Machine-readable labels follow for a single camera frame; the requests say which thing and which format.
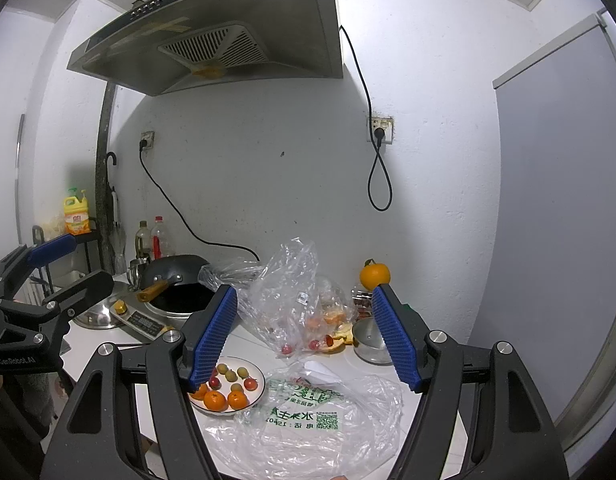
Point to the white door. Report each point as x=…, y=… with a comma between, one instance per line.
x=553, y=210

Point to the wall socket with cooker plug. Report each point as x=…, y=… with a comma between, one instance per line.
x=147, y=136

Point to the dark oil bottle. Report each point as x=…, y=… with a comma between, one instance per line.
x=143, y=242

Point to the steel range hood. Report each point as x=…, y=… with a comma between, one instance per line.
x=212, y=10

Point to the white round plate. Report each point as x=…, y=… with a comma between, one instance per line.
x=257, y=395

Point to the orange peel piece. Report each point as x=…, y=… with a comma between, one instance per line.
x=344, y=337
x=334, y=316

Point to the yellow detergent bottle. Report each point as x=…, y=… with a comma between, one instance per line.
x=76, y=217

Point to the small yellow kumquat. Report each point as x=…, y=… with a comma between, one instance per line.
x=221, y=369
x=242, y=371

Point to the steel cup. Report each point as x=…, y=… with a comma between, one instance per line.
x=135, y=272

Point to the silver induction cooker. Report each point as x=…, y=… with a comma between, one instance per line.
x=147, y=322

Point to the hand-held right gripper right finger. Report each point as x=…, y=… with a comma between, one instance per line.
x=395, y=340

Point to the large orange with stem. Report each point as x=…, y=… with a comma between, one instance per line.
x=375, y=276

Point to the black metal rack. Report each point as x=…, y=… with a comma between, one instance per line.
x=93, y=233

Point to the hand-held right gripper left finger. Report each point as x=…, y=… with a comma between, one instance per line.
x=215, y=340

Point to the clear bottle red label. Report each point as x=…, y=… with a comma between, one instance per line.
x=160, y=240

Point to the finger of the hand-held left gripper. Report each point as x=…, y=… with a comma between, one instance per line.
x=87, y=287
x=52, y=250

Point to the green printed plastic bag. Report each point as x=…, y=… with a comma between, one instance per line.
x=308, y=440

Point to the orange tangerine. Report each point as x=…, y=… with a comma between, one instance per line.
x=215, y=400
x=200, y=391
x=237, y=400

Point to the clear plastic bag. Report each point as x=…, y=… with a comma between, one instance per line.
x=288, y=280

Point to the wall socket with hood plug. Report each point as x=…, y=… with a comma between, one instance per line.
x=383, y=122

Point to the large brass knob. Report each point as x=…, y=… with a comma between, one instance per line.
x=120, y=307

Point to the dark vertical pipe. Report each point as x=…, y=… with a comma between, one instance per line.
x=103, y=160

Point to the steel wok lid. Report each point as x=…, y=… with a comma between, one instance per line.
x=95, y=317

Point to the steel pot with lid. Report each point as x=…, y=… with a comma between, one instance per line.
x=368, y=345

